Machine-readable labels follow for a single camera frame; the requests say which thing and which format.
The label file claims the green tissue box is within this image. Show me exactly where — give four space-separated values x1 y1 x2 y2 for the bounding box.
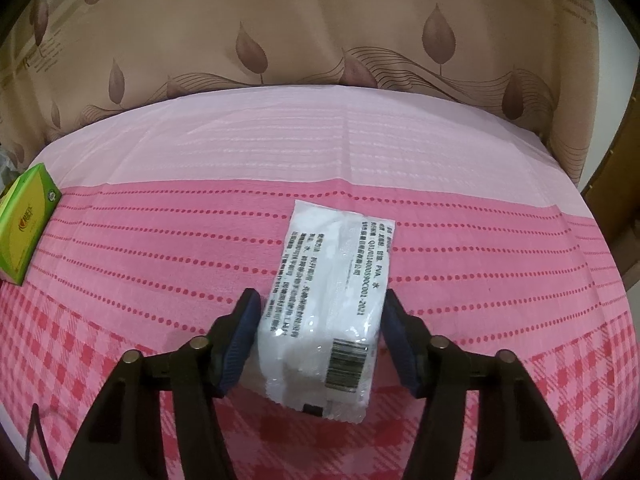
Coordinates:
0 166 63 287

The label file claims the black cable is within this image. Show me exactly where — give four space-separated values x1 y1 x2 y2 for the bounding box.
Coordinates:
27 402 58 480

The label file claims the beige leaf print curtain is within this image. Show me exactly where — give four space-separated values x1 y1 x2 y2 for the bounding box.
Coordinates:
0 0 601 191

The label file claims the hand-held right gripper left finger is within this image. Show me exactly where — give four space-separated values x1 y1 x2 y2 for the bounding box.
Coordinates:
57 287 262 480

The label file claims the white packet with barcode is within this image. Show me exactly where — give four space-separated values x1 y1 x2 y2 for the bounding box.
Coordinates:
257 199 397 425

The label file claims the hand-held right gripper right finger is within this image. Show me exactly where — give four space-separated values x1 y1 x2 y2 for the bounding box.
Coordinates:
382 289 583 480

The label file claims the pink checked bed sheet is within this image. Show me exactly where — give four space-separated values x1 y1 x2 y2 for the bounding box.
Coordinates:
0 84 636 480

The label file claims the brown wooden frame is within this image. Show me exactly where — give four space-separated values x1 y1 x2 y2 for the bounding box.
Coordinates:
580 125 640 291

